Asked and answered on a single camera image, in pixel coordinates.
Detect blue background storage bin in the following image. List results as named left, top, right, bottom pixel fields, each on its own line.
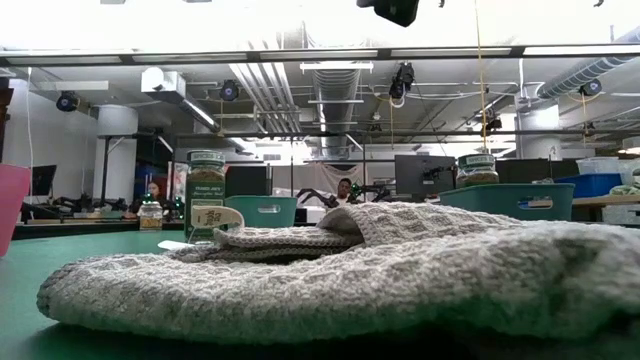
left=553, top=172, right=624, bottom=199

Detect white round column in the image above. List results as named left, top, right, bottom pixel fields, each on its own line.
left=97, top=103, right=139, bottom=201

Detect green felt table mat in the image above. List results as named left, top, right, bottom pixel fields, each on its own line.
left=0, top=228, right=640, bottom=360

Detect grey-white knitted towel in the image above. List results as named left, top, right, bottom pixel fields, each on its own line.
left=35, top=201, right=640, bottom=346

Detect small glass spice jar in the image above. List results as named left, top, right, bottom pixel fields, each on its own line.
left=136, top=199, right=164, bottom=232

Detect person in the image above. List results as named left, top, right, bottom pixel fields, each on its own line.
left=142, top=179, right=169, bottom=207
left=334, top=177, right=354, bottom=205

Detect black ceiling camera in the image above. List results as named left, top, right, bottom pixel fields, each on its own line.
left=578, top=78, right=603, bottom=97
left=55, top=90, right=80, bottom=113
left=482, top=112, right=504, bottom=137
left=219, top=79, right=240, bottom=102
left=388, top=62, right=416, bottom=100

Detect green-lidded herb spice jar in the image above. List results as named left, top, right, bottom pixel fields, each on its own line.
left=183, top=149, right=227, bottom=245
left=454, top=153, right=500, bottom=190

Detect white background storage tub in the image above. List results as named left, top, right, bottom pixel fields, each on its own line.
left=575, top=156, right=621, bottom=175

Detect silver flexible ceiling duct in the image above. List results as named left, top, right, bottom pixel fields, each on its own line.
left=537, top=27, right=640, bottom=100

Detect white printed towel tag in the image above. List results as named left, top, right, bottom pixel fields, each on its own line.
left=155, top=204, right=246, bottom=251

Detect black background screen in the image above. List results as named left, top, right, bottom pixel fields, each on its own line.
left=224, top=164, right=274, bottom=197

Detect small teal plastic basket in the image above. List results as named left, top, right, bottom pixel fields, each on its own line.
left=223, top=194, right=299, bottom=229

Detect ribbed metal ceiling duct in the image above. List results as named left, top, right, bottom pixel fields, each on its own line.
left=312, top=67, right=362, bottom=151

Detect large pink plastic bin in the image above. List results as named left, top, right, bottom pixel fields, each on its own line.
left=0, top=163, right=32, bottom=259

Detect black metal table frame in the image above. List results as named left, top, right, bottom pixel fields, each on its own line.
left=12, top=219, right=187, bottom=241

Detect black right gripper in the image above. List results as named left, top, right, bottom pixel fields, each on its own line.
left=356, top=0, right=421, bottom=29

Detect grey hanging cloth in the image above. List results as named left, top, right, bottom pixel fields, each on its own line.
left=272, top=162, right=396, bottom=209

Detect hanging yellow cord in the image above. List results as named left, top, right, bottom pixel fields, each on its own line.
left=473, top=0, right=489, bottom=151

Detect small black background monitor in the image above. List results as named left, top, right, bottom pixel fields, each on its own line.
left=30, top=164, right=58, bottom=197

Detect small grey-blue plastic basket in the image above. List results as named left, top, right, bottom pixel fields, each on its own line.
left=438, top=182, right=576, bottom=224

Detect long ceiling light fixture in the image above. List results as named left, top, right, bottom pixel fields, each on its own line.
left=0, top=43, right=640, bottom=67

